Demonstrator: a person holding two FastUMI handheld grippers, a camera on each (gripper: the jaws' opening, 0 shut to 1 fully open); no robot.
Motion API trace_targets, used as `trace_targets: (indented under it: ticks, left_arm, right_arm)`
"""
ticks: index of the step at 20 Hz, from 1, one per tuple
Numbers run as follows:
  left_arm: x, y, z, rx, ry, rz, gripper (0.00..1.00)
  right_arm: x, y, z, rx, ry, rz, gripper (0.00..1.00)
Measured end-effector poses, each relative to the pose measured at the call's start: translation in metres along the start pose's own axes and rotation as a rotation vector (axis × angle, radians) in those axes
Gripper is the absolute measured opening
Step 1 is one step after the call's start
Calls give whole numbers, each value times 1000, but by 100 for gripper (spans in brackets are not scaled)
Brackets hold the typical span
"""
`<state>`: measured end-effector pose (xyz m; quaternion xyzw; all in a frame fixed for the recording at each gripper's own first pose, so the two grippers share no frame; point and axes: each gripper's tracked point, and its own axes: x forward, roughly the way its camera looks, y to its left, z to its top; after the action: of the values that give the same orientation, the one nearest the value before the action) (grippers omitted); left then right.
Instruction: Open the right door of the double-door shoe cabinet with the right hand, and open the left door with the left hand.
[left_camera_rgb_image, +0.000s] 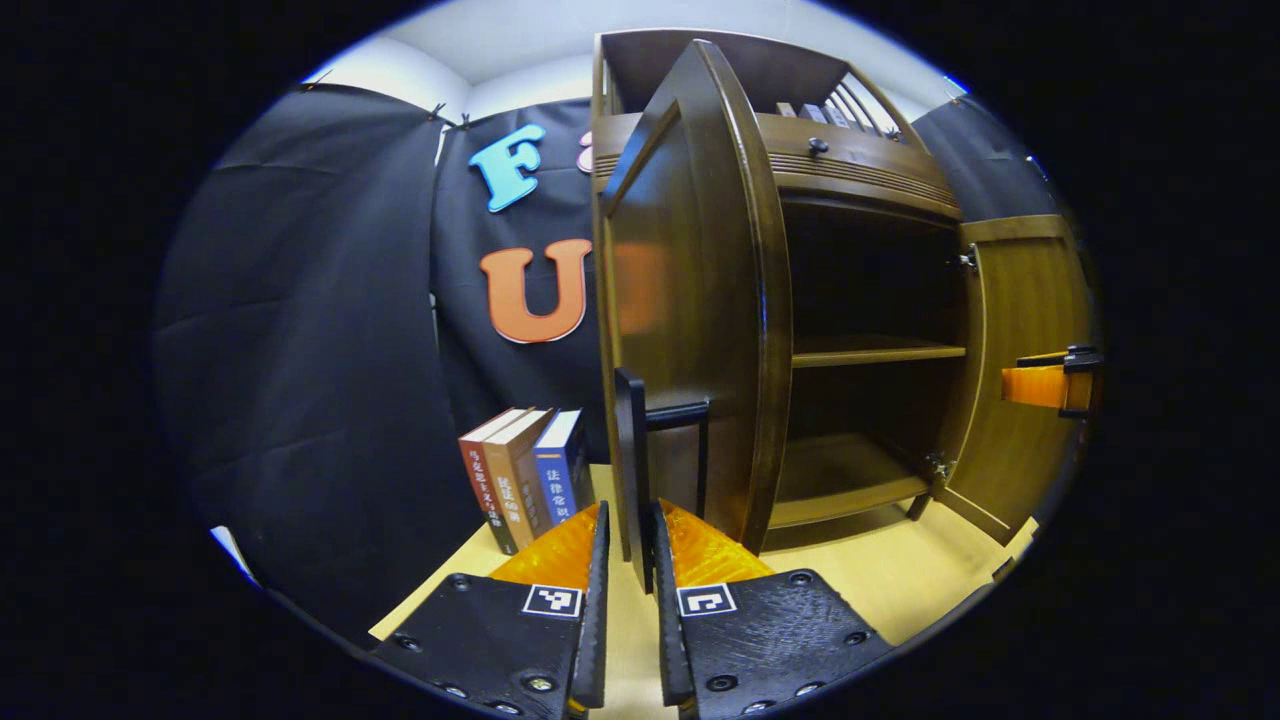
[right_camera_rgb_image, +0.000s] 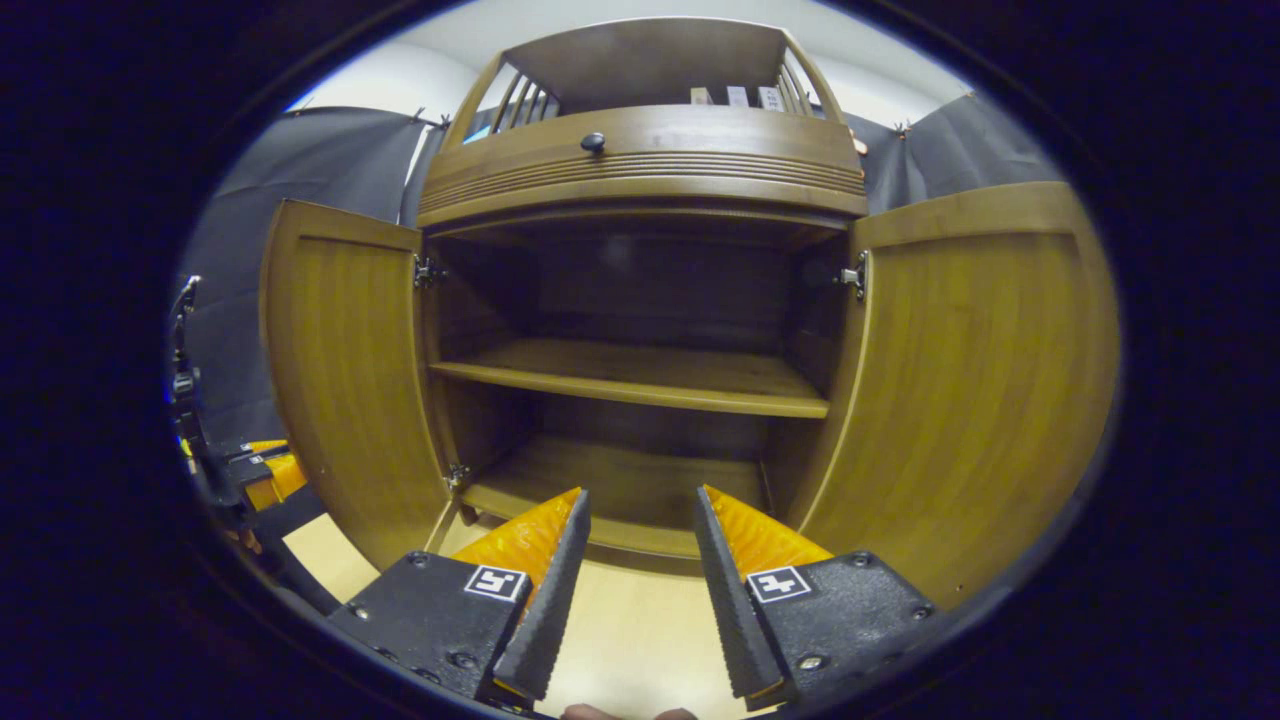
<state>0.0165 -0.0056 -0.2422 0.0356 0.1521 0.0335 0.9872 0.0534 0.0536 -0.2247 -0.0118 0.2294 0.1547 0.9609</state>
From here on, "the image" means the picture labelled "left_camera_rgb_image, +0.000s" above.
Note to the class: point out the metal door hinge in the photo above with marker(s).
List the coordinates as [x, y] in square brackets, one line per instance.
[967, 260]
[938, 466]

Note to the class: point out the wooden shoe cabinet door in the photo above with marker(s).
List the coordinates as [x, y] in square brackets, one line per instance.
[1020, 300]
[700, 300]

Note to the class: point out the wooden inner shelf board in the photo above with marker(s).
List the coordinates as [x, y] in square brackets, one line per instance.
[870, 350]

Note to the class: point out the blue book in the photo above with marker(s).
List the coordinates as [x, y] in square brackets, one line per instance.
[562, 470]

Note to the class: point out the wooden double-door shoe cabinet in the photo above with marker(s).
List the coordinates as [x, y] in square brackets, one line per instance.
[850, 480]

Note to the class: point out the red book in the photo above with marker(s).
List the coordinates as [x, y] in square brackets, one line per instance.
[485, 490]

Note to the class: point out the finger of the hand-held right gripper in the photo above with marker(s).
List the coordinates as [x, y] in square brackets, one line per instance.
[1035, 387]

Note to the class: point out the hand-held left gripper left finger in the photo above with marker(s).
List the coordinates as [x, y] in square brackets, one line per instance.
[480, 640]

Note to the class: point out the grey shelf book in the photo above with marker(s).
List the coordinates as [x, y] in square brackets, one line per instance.
[812, 114]

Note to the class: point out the black backdrop cloth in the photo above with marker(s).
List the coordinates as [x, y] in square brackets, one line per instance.
[300, 350]

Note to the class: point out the wooden cabinet drawer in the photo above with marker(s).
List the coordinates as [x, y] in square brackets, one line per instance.
[860, 170]

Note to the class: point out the brown book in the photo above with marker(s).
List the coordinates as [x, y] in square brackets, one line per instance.
[515, 470]

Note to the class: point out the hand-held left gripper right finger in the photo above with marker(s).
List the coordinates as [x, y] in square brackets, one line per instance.
[780, 630]

